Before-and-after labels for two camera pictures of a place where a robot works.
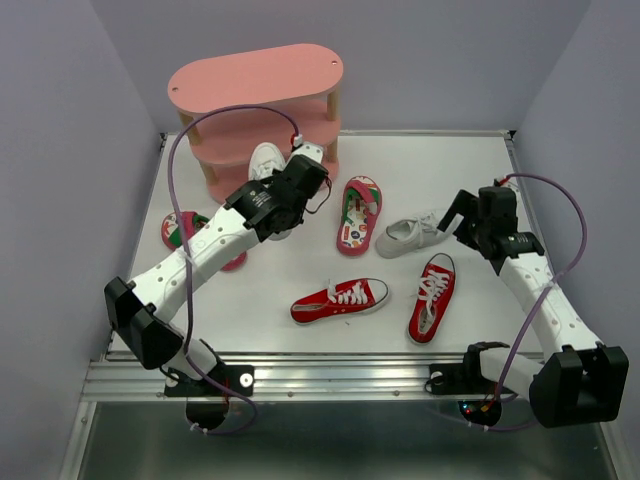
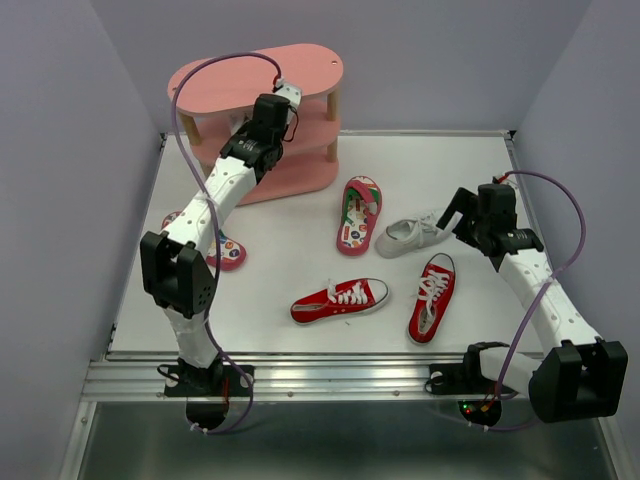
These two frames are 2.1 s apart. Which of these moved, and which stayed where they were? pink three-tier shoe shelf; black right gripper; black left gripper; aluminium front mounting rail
Moved: black left gripper
Stayed: aluminium front mounting rail; black right gripper; pink three-tier shoe shelf
